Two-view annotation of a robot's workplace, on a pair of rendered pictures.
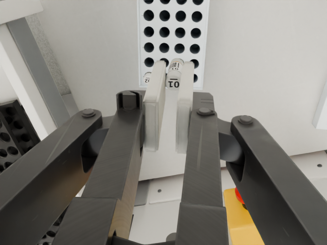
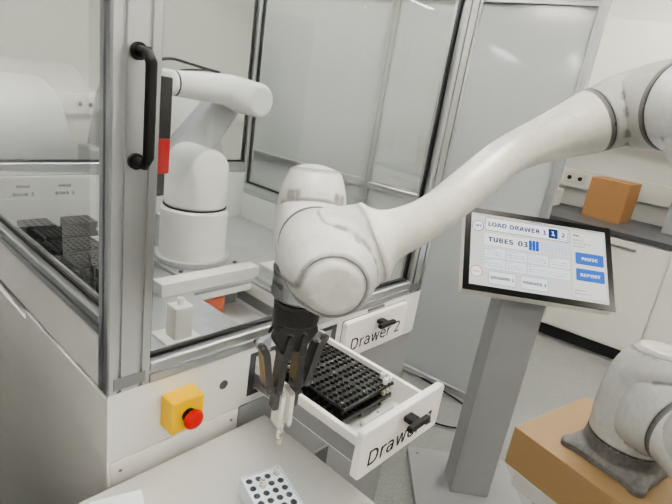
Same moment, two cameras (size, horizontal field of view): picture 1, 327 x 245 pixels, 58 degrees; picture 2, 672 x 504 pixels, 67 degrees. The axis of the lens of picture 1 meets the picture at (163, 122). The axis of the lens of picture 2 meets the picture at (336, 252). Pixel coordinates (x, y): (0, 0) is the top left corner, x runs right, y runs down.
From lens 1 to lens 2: 0.76 m
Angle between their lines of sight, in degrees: 48
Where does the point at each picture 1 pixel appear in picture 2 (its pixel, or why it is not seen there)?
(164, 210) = (228, 403)
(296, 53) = not seen: outside the picture
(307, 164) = (127, 470)
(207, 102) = (274, 403)
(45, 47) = not seen: outside the picture
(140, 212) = (242, 399)
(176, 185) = (219, 427)
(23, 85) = (338, 424)
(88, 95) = (306, 459)
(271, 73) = not seen: outside the picture
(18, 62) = (345, 434)
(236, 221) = (200, 398)
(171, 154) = (234, 444)
